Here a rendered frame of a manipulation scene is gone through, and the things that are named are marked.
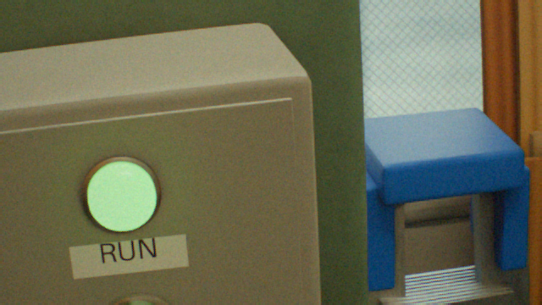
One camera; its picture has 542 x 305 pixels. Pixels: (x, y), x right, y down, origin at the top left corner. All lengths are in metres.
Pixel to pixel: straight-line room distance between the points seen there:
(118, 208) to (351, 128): 0.10
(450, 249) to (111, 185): 1.69
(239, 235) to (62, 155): 0.05
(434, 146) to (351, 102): 0.81
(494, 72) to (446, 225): 0.34
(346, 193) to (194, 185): 0.09
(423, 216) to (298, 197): 1.60
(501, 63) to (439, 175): 0.60
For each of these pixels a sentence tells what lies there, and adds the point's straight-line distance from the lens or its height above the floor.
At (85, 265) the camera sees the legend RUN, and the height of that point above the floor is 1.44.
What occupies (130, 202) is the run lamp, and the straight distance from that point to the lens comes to 0.27.
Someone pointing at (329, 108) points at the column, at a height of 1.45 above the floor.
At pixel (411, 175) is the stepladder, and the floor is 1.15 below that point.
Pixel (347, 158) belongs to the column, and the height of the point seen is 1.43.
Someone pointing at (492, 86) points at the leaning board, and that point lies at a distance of 1.71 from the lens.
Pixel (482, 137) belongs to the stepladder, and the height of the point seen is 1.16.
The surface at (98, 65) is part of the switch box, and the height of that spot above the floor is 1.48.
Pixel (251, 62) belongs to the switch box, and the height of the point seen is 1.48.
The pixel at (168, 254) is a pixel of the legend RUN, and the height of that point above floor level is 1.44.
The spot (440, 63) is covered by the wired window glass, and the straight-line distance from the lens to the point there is 1.89.
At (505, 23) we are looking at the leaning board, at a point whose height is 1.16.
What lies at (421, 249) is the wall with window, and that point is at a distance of 1.92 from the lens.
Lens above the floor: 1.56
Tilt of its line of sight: 20 degrees down
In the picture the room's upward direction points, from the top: 3 degrees counter-clockwise
